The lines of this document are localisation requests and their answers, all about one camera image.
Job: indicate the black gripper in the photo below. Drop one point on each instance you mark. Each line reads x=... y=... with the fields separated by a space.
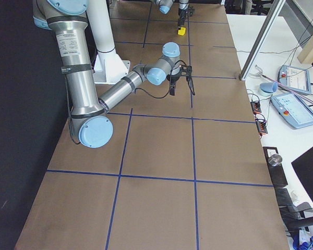
x=182 y=13
x=172 y=78

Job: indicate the yellow wooden cube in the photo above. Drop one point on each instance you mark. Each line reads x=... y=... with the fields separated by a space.
x=181 y=31

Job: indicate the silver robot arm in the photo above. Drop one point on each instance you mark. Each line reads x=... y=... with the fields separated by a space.
x=89 y=102
x=165 y=5

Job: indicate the black office chair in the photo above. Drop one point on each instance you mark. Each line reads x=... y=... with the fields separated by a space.
x=259 y=7

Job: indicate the far orange black connector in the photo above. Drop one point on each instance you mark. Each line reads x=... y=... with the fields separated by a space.
x=255 y=105

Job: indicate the orange black connector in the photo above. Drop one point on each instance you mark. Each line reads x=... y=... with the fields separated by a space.
x=261 y=125
x=255 y=105

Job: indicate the blue tape roll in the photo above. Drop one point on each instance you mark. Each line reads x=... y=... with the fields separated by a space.
x=267 y=88

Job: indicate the near orange black connector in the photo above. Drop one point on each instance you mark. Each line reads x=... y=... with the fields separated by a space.
x=261 y=125

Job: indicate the near teach pendant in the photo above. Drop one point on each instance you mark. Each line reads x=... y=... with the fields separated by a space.
x=293 y=110

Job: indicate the teach pendant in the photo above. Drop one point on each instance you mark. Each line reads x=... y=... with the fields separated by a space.
x=295 y=78
x=293 y=110

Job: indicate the black block with metal knob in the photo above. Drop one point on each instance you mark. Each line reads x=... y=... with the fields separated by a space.
x=274 y=163

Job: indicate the far teach pendant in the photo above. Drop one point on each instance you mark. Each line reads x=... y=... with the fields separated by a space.
x=295 y=78

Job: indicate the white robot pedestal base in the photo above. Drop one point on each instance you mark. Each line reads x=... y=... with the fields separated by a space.
x=109 y=68

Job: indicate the aluminium frame post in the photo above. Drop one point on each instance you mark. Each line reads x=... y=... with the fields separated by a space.
x=262 y=35

